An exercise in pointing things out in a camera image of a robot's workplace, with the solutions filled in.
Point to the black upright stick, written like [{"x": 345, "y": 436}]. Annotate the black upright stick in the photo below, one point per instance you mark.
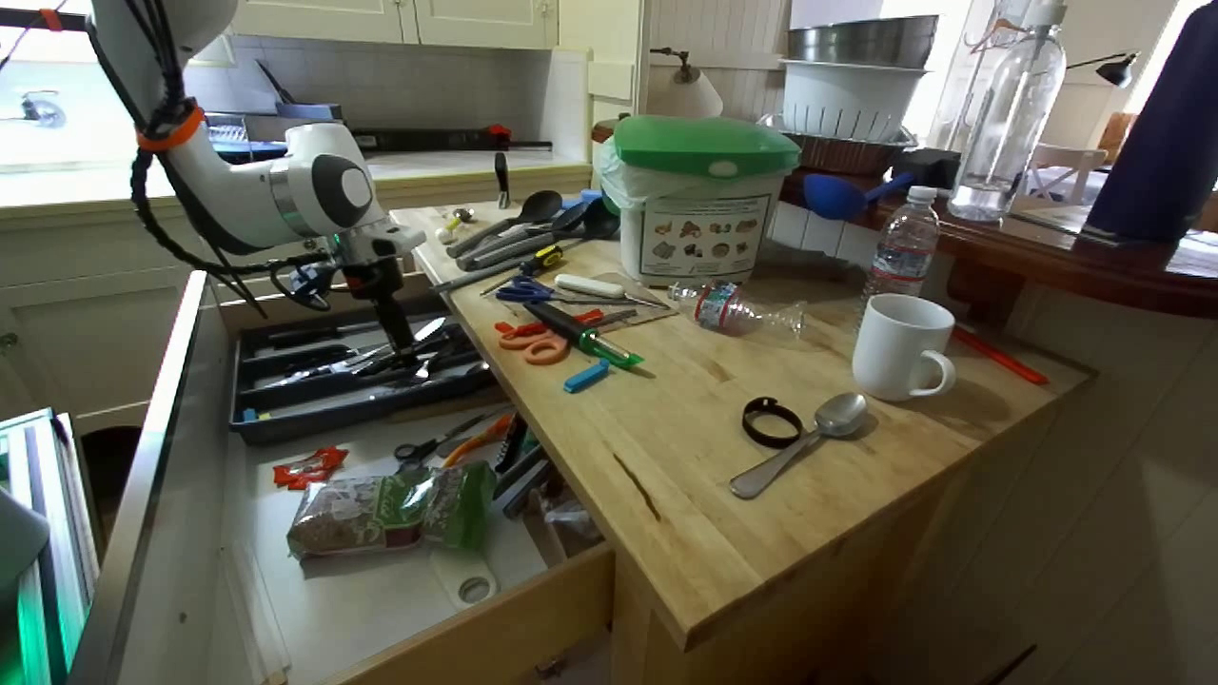
[{"x": 499, "y": 175}]

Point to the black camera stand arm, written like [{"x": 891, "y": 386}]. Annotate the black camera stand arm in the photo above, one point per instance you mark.
[{"x": 42, "y": 18}]

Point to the white wall cabinet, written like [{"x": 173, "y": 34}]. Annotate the white wall cabinet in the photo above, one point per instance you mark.
[{"x": 395, "y": 22}]

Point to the wooden drawer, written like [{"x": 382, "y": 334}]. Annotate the wooden drawer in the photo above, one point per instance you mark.
[{"x": 166, "y": 507}]

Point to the orange yellow pen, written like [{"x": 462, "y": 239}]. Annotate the orange yellow pen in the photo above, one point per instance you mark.
[{"x": 482, "y": 438}]

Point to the black cutlery tray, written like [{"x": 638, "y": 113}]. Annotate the black cutlery tray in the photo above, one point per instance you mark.
[{"x": 354, "y": 406}]

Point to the white colander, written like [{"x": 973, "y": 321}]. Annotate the white colander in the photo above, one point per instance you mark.
[{"x": 858, "y": 99}]

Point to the dark bar with red end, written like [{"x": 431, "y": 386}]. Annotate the dark bar with red end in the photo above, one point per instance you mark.
[{"x": 442, "y": 138}]

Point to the blue round scoop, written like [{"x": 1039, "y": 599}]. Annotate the blue round scoop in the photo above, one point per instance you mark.
[{"x": 832, "y": 195}]

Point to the red ketchup packet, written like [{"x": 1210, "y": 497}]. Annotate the red ketchup packet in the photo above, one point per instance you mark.
[
  {"x": 293, "y": 477},
  {"x": 327, "y": 463}
]

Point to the blue cloth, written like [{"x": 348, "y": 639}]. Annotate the blue cloth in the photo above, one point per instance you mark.
[{"x": 585, "y": 213}]

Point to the steel bowl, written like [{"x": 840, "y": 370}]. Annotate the steel bowl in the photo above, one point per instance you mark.
[{"x": 861, "y": 41}]

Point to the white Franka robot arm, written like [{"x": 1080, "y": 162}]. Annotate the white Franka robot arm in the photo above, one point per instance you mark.
[{"x": 230, "y": 190}]

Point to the white base cabinet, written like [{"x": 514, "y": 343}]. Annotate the white base cabinet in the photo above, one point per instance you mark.
[{"x": 76, "y": 327}]

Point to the glass swing-top bottle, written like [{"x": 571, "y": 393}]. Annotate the glass swing-top bottle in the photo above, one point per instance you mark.
[{"x": 1010, "y": 99}]

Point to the small blue cylinder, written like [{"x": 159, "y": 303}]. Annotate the small blue cylinder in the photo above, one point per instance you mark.
[{"x": 587, "y": 378}]

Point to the green snack bag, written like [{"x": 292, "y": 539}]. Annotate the green snack bag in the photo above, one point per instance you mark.
[{"x": 382, "y": 507}]

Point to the white bin green lid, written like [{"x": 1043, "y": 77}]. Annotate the white bin green lid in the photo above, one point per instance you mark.
[{"x": 699, "y": 203}]

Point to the white-shade table lamp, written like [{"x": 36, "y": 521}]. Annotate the white-shade table lamp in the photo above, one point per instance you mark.
[{"x": 686, "y": 93}]

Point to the dark blue jacket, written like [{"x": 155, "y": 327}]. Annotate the dark blue jacket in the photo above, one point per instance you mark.
[{"x": 1163, "y": 126}]

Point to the white marker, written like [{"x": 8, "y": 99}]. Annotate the white marker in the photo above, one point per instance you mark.
[{"x": 591, "y": 287}]

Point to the clear water bottle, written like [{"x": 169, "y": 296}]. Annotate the clear water bottle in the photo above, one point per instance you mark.
[{"x": 908, "y": 249}]

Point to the dark wooden counter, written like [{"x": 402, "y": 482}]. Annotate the dark wooden counter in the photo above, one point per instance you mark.
[{"x": 1080, "y": 270}]

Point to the yellow black screwdriver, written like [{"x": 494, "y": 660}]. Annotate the yellow black screwdriver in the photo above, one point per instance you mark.
[{"x": 506, "y": 269}]

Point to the black desk lamp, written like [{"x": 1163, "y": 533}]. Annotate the black desk lamp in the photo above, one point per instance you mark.
[{"x": 1106, "y": 65}]

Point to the white mug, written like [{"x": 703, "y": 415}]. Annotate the white mug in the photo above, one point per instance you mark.
[{"x": 894, "y": 343}]

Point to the crushed plastic bottle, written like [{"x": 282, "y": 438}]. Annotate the crushed plastic bottle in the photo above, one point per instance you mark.
[{"x": 728, "y": 310}]

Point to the green-framed crate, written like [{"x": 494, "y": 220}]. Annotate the green-framed crate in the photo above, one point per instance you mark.
[{"x": 39, "y": 547}]

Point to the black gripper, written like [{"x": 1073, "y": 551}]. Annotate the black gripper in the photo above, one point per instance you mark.
[{"x": 365, "y": 269}]

